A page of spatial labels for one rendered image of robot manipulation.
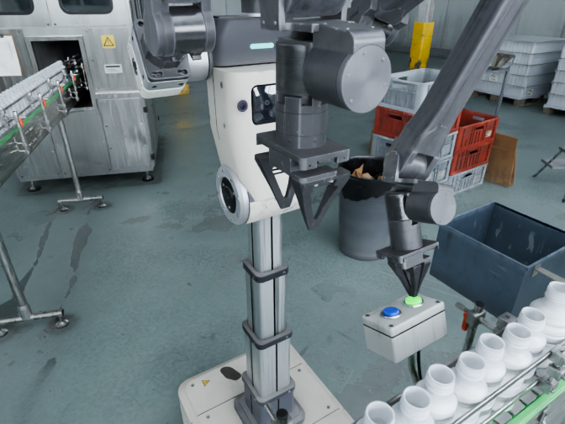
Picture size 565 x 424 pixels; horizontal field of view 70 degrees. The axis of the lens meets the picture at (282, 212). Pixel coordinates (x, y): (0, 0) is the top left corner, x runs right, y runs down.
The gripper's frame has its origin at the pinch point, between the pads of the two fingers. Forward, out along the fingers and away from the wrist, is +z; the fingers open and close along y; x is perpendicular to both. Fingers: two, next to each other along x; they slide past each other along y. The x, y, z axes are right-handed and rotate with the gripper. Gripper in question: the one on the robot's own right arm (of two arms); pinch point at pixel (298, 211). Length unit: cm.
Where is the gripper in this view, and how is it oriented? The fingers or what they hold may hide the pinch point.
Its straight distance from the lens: 50.2
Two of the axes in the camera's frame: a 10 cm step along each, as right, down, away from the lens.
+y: 5.2, 4.0, -7.5
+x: 8.5, -2.4, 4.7
